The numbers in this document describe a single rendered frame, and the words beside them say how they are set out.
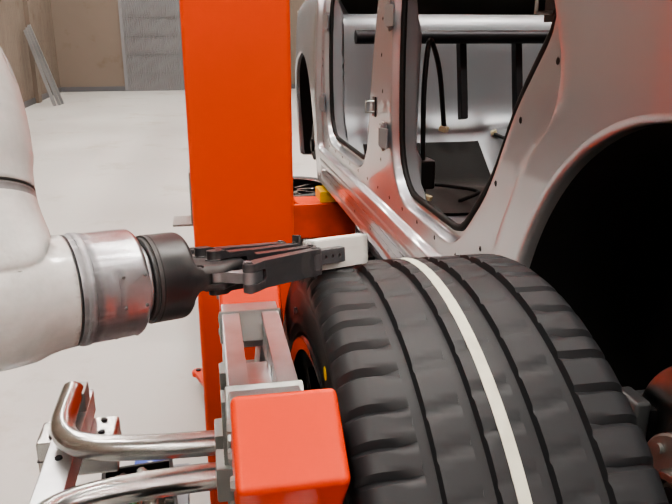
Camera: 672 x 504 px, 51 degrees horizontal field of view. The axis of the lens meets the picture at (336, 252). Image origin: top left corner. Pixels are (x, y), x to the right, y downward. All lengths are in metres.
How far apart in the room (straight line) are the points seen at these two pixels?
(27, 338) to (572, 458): 0.40
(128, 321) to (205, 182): 0.57
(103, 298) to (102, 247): 0.04
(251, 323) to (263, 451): 0.29
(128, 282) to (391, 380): 0.22
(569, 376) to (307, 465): 0.23
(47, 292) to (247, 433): 0.18
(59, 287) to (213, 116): 0.60
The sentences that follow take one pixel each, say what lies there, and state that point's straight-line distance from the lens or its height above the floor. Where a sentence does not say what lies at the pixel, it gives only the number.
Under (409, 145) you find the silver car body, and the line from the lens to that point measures 2.05.
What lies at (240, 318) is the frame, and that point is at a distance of 0.76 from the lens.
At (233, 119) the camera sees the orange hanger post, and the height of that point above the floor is 1.28.
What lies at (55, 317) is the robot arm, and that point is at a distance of 0.55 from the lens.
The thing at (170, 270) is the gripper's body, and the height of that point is 1.22.
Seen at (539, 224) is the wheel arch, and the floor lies 1.12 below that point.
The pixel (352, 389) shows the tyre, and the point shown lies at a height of 1.14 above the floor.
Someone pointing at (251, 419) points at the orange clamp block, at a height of 1.15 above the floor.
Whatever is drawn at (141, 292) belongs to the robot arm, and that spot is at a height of 1.21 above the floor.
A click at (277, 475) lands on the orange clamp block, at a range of 0.48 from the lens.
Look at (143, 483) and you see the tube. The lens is 0.70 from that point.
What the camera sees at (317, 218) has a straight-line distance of 3.16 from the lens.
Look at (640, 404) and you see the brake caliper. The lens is 1.08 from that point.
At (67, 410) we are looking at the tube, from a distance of 0.84.
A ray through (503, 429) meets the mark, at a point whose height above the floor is 1.12.
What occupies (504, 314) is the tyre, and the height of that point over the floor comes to 1.17.
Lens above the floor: 1.40
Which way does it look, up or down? 17 degrees down
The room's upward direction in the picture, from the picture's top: straight up
